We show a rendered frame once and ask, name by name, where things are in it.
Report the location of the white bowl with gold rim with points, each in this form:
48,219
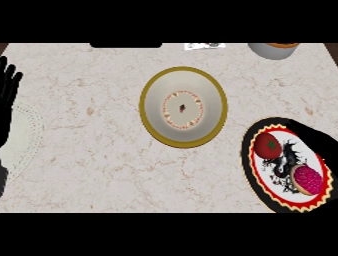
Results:
183,106

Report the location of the black red patterned plate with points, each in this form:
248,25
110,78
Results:
279,173

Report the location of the red tomato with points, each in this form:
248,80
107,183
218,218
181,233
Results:
267,145

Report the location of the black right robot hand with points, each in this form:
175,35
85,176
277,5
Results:
332,156

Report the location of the pale round placemat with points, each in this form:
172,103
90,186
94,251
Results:
23,140

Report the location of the grey bowl with orange content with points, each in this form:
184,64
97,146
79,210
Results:
273,50

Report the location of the white printed paper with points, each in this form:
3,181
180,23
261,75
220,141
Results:
203,45

